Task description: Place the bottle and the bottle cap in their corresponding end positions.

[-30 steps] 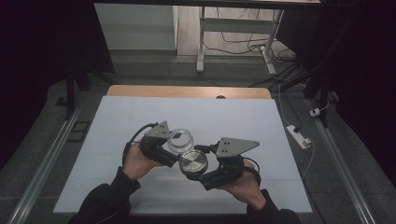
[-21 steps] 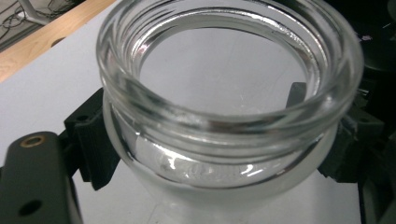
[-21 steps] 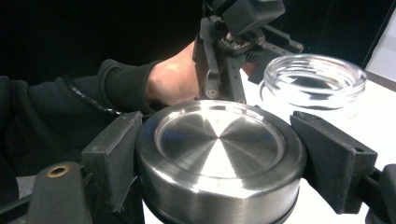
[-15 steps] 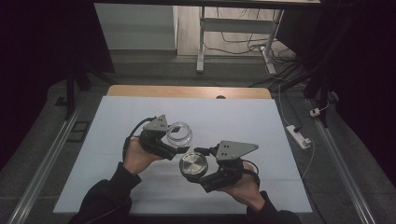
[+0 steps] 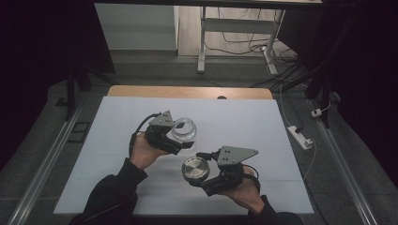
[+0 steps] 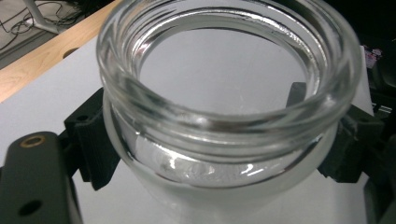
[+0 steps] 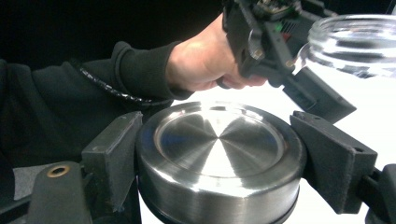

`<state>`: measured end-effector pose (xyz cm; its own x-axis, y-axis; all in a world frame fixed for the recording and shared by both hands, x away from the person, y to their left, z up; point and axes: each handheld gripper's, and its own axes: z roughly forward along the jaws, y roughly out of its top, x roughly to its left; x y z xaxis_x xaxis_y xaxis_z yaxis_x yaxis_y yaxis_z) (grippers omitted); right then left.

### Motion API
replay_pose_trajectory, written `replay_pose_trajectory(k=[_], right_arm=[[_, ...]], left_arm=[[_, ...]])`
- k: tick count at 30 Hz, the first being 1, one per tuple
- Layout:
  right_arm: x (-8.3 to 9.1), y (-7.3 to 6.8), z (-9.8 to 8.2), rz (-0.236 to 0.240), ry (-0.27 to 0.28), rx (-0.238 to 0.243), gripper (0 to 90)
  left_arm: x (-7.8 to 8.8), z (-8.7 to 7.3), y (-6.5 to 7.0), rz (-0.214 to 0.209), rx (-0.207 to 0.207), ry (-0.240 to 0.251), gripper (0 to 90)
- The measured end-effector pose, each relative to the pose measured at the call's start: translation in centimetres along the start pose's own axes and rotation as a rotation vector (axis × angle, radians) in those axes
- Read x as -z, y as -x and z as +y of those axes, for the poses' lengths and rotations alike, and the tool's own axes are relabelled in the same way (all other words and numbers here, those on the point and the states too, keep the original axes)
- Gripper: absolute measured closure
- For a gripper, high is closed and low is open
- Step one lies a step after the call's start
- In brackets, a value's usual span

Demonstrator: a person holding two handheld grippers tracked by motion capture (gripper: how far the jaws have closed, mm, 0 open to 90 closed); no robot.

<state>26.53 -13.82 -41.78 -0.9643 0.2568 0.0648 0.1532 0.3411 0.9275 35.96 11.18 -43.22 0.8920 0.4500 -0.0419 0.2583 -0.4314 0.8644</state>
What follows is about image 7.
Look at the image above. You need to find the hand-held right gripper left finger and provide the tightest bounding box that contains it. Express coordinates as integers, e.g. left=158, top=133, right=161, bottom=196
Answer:
left=80, top=110, right=145, bottom=213

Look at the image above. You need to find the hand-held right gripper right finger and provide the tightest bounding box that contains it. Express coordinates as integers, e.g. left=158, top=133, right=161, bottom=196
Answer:
left=289, top=110, right=379, bottom=216

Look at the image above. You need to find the clear glass jar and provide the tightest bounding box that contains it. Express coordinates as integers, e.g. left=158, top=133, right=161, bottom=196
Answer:
left=294, top=13, right=396, bottom=79

